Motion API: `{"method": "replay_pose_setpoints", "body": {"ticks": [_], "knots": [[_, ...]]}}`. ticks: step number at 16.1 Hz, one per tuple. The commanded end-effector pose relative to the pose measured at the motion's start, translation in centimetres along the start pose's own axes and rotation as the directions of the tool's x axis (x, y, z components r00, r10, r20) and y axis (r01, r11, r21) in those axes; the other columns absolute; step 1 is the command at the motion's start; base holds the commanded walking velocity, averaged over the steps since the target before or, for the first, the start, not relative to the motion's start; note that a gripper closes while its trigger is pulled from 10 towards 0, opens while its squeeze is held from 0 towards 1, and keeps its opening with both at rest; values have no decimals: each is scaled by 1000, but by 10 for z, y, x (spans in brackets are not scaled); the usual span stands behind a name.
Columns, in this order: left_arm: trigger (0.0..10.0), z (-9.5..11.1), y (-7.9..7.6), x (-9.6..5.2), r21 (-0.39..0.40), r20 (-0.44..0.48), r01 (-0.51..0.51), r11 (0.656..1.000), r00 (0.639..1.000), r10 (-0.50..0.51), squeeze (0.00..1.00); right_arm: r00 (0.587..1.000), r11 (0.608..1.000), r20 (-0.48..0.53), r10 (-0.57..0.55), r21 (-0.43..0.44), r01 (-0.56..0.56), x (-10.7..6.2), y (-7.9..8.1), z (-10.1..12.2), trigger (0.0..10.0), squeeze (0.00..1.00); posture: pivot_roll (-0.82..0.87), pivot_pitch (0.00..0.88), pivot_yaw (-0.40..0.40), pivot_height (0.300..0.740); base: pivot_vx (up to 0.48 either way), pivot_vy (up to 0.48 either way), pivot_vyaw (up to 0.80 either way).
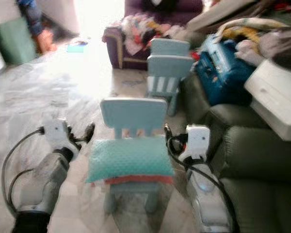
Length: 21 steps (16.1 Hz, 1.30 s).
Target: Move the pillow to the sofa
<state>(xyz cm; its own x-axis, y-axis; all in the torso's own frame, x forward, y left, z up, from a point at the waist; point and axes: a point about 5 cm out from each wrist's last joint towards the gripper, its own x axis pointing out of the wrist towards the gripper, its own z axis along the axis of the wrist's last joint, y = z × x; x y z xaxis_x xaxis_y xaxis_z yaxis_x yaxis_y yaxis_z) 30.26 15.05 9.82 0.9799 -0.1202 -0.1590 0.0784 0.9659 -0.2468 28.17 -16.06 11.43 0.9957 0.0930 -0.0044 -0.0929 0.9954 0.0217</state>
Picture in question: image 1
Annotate white drawer unit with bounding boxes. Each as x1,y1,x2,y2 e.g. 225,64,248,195
245,58,291,141

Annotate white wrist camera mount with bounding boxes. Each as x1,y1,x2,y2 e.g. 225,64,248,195
44,118,75,152
184,124,211,162

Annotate green leather sofa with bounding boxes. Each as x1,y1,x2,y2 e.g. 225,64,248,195
179,73,291,233

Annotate small teal floor item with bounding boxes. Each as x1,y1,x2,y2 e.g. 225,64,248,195
66,43,87,53

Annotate blue suitcase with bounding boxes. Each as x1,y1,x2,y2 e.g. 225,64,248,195
194,35,258,106

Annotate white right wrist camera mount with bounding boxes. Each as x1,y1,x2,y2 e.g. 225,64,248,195
184,124,211,162

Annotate pile of colourful clothes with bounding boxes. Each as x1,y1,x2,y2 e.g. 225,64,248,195
119,14,186,55

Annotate green bin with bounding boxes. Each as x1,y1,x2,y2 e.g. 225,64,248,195
0,17,37,67

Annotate purple sofa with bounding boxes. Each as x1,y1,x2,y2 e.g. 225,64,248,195
102,0,204,69

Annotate light blue child chair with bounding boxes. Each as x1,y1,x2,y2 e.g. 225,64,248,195
146,38,194,117
100,97,169,215

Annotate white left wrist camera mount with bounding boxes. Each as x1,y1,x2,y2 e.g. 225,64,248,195
44,118,75,152

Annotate person leg blue jeans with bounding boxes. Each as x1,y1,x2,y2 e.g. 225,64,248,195
17,0,57,55

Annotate yellow patterned blanket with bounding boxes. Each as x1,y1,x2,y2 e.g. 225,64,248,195
213,17,288,45

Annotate teal dotted pillow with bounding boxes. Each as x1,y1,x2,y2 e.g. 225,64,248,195
86,136,175,185

